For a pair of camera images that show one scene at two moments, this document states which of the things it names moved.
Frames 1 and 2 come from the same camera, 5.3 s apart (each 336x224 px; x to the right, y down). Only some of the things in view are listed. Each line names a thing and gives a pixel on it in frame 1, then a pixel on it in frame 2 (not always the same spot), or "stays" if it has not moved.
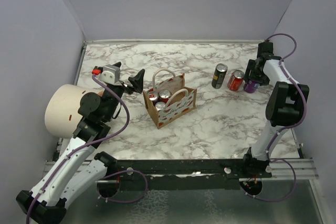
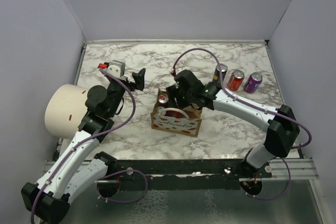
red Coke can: x=235 y=80 stays
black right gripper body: x=257 y=76 to x=183 y=99
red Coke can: x=164 y=95 to x=175 y=114
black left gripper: x=137 y=81 stays
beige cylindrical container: x=62 y=117 stays
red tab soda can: x=153 y=96 to x=163 y=98
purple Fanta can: x=160 y=106 to x=160 y=111
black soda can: x=219 y=75 stays
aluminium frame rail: x=297 y=169 stays
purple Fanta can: x=251 y=86 stays
